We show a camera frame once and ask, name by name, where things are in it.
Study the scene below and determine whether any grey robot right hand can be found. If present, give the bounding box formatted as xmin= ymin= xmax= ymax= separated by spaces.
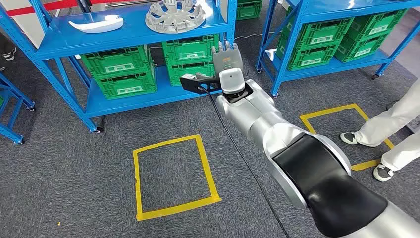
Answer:
xmin=211 ymin=41 xmax=244 ymax=79

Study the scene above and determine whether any grey plastic wheel cover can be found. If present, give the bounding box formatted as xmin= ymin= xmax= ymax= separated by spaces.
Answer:
xmin=145 ymin=0 xmax=207 ymax=34

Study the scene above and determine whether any blue metal shelf rack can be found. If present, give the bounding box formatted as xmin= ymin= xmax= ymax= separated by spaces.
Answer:
xmin=0 ymin=72 xmax=36 ymax=145
xmin=0 ymin=0 xmax=238 ymax=134
xmin=255 ymin=0 xmax=420 ymax=99

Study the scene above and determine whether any white plastic trim part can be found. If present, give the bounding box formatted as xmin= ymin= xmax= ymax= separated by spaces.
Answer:
xmin=68 ymin=14 xmax=124 ymax=34

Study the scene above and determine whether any green plastic crate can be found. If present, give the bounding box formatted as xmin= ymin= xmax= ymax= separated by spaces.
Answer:
xmin=94 ymin=69 xmax=158 ymax=101
xmin=236 ymin=0 xmax=263 ymax=21
xmin=334 ymin=33 xmax=390 ymax=64
xmin=162 ymin=34 xmax=220 ymax=67
xmin=347 ymin=8 xmax=408 ymax=43
xmin=166 ymin=61 xmax=217 ymax=87
xmin=80 ymin=45 xmax=154 ymax=80
xmin=276 ymin=34 xmax=341 ymax=72
xmin=284 ymin=7 xmax=355 ymax=47

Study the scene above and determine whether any yellow floor tape square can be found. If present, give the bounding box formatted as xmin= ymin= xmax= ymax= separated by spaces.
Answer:
xmin=299 ymin=103 xmax=396 ymax=172
xmin=132 ymin=134 xmax=222 ymax=222

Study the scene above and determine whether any person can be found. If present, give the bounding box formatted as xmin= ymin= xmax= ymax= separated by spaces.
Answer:
xmin=340 ymin=78 xmax=420 ymax=183
xmin=0 ymin=32 xmax=18 ymax=62

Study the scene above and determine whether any red barrier belt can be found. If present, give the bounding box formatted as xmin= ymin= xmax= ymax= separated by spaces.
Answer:
xmin=5 ymin=0 xmax=110 ymax=17

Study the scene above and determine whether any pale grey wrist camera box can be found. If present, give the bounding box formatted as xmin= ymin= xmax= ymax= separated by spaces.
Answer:
xmin=218 ymin=68 xmax=246 ymax=95

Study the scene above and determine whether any white floor cable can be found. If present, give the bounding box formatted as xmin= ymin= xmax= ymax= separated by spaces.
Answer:
xmin=233 ymin=32 xmax=275 ymax=41

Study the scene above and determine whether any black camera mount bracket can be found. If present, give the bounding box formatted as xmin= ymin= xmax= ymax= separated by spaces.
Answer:
xmin=179 ymin=73 xmax=224 ymax=96

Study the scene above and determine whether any black camera cable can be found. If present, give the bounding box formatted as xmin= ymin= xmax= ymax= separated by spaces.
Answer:
xmin=196 ymin=86 xmax=290 ymax=238

